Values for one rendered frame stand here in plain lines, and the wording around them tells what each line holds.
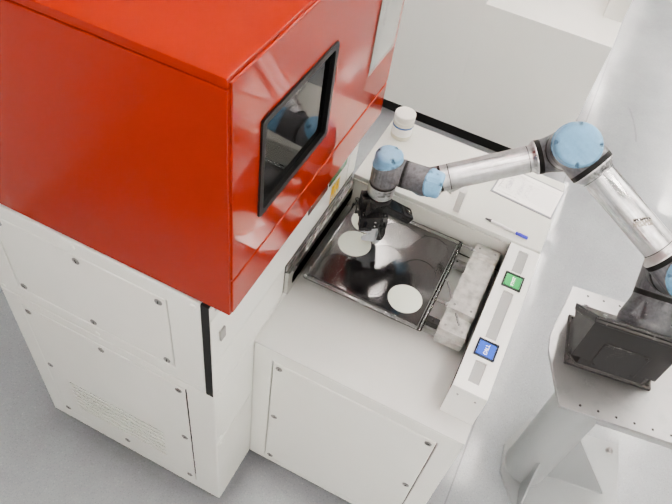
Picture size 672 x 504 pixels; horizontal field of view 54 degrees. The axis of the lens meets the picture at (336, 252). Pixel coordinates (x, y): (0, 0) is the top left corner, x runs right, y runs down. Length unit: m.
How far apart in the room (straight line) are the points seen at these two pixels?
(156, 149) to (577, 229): 2.80
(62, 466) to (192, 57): 1.90
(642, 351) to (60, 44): 1.57
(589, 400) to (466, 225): 0.61
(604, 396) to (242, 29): 1.43
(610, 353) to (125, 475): 1.68
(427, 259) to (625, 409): 0.69
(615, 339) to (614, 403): 0.20
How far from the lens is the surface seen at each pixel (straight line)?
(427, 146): 2.26
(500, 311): 1.87
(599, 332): 1.91
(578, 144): 1.74
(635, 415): 2.04
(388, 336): 1.90
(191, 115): 1.05
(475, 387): 1.71
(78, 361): 2.12
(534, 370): 3.01
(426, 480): 2.05
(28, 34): 1.21
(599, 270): 3.51
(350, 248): 1.97
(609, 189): 1.77
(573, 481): 2.79
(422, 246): 2.02
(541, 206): 2.19
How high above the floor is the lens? 2.39
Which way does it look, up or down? 50 degrees down
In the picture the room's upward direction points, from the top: 11 degrees clockwise
